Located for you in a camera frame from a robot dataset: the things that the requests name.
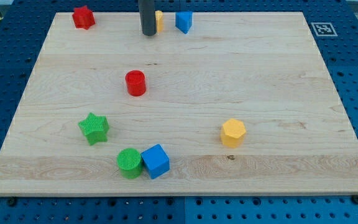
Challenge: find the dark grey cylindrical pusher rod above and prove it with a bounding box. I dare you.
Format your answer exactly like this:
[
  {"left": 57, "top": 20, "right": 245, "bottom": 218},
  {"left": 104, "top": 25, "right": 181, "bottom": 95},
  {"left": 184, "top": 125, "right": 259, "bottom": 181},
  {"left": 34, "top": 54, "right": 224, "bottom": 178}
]
[{"left": 138, "top": 0, "right": 157, "bottom": 36}]

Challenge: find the light wooden board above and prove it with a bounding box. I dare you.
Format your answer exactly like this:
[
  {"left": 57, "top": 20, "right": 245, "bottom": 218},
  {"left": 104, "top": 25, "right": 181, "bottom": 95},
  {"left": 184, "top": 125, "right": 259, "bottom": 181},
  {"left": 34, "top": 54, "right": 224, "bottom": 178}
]
[{"left": 0, "top": 12, "right": 358, "bottom": 197}]

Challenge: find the red star block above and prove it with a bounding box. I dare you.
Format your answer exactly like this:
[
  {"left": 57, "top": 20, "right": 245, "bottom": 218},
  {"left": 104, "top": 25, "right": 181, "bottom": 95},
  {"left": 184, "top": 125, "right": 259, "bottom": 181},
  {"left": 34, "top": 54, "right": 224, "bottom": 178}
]
[{"left": 72, "top": 6, "right": 96, "bottom": 30}]

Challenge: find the yellow block behind rod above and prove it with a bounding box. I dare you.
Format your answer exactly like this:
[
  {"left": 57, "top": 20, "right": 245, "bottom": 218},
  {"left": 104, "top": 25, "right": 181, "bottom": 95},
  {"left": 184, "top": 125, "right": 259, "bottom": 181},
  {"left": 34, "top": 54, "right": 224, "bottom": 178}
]
[{"left": 155, "top": 11, "right": 164, "bottom": 33}]

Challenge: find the white fiducial marker tag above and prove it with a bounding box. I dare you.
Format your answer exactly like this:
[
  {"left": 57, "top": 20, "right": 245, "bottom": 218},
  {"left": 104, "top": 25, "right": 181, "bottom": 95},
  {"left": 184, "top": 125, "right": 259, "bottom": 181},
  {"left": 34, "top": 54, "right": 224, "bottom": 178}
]
[{"left": 311, "top": 22, "right": 337, "bottom": 37}]

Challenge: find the blue cube block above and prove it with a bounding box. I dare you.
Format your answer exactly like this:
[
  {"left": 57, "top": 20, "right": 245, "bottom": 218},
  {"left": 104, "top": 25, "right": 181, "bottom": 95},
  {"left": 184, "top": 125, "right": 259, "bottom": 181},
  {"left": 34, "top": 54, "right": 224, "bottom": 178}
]
[{"left": 141, "top": 144, "right": 170, "bottom": 179}]

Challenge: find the blue triangular block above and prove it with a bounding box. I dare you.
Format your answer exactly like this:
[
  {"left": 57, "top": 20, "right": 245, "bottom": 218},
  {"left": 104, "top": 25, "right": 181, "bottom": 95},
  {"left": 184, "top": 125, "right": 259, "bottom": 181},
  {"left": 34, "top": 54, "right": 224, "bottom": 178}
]
[{"left": 175, "top": 11, "right": 193, "bottom": 34}]

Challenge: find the red cylinder block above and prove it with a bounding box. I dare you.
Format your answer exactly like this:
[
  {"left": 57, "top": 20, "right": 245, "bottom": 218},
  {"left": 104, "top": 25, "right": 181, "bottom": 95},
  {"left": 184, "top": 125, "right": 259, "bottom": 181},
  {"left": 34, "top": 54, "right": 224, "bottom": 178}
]
[{"left": 125, "top": 70, "right": 147, "bottom": 96}]

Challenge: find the green cylinder block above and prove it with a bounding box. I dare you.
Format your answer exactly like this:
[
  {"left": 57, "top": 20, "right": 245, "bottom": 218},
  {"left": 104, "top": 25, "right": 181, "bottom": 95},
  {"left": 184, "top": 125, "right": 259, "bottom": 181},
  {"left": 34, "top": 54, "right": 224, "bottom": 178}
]
[{"left": 117, "top": 148, "right": 143, "bottom": 179}]

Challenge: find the green star block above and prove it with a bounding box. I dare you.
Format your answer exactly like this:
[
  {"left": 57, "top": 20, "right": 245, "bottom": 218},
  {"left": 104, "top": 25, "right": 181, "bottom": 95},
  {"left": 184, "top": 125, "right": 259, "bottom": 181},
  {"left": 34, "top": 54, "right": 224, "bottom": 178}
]
[{"left": 78, "top": 113, "right": 109, "bottom": 146}]

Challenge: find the yellow hexagon block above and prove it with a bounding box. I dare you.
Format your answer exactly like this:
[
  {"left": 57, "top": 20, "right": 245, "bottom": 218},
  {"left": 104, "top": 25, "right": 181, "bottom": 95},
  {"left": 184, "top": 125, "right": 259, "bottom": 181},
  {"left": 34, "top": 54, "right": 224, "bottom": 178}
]
[{"left": 220, "top": 118, "right": 247, "bottom": 148}]

